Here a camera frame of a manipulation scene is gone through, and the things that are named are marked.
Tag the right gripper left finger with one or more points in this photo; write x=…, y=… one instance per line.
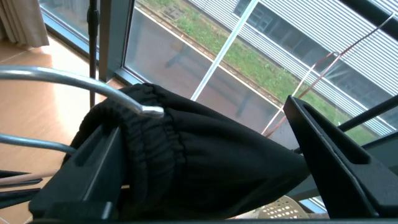
x=87, y=180

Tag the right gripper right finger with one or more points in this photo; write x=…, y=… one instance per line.
x=342, y=174

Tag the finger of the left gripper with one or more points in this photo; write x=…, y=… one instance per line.
x=12, y=173
x=15, y=199

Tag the pink clothes hanger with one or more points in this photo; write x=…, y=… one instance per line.
x=77, y=81
x=339, y=55

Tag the black shorts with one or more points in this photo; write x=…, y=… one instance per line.
x=217, y=161

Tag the white laundry basket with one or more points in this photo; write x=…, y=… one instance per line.
x=283, y=208

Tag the black clothes rack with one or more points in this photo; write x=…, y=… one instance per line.
x=92, y=46

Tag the window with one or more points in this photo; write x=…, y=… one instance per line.
x=155, y=56

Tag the beige curtain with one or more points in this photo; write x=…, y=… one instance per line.
x=21, y=21

